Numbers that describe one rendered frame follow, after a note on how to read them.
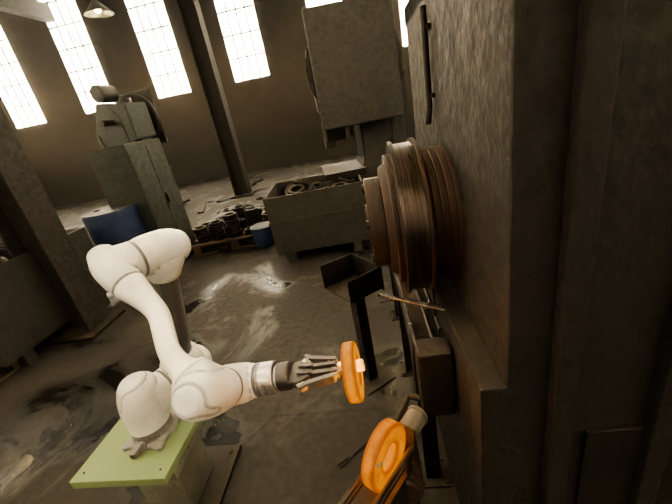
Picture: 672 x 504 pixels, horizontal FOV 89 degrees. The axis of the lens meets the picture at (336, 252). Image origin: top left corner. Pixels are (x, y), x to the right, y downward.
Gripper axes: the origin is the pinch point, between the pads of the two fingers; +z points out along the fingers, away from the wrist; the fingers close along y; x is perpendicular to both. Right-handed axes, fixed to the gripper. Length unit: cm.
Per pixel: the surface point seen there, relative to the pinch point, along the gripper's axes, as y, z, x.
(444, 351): -7.0, 25.2, -5.6
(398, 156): -24, 23, 47
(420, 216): -12.2, 24.7, 33.0
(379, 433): 15.8, 5.5, -6.2
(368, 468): 21.1, 2.1, -9.9
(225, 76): -1032, -345, 210
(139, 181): -288, -231, 37
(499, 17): 9, 37, 69
